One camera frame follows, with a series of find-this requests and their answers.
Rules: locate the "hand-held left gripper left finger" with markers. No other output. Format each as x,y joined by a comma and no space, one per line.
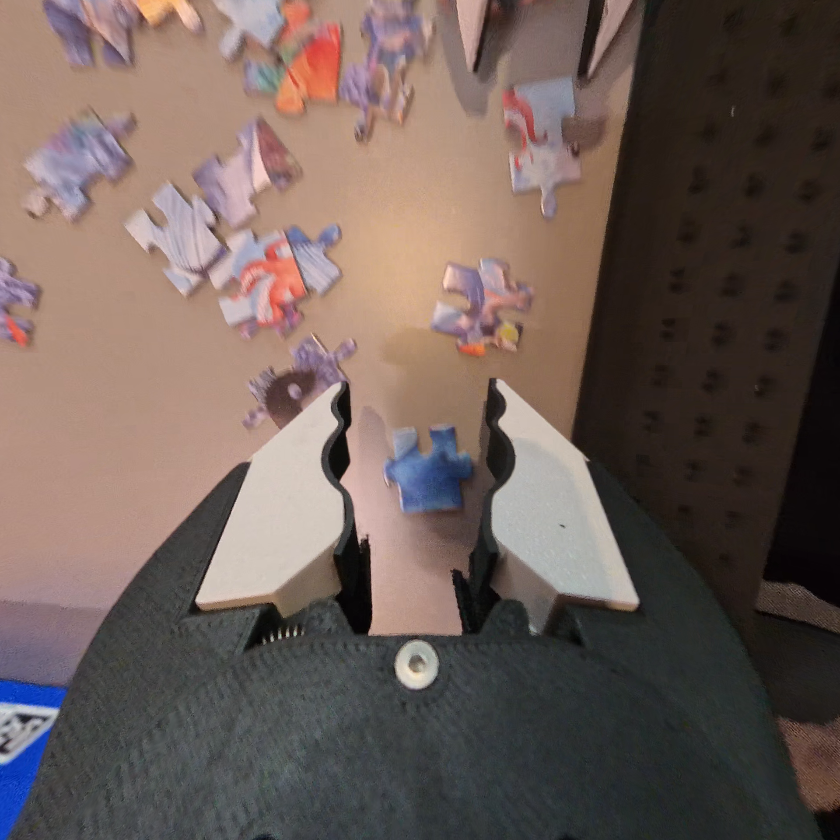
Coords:
275,525

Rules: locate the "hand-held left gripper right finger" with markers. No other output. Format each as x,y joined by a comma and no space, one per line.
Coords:
564,525

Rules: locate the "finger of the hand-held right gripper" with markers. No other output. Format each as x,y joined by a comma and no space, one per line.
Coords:
479,26
607,26

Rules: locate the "single jigsaw puzzle piece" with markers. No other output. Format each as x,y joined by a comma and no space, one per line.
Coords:
430,476

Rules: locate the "pile of jigsaw puzzle pieces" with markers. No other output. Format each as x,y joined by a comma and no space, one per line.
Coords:
275,275

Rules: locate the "dark perforated panel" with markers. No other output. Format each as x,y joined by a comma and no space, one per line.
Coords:
709,295

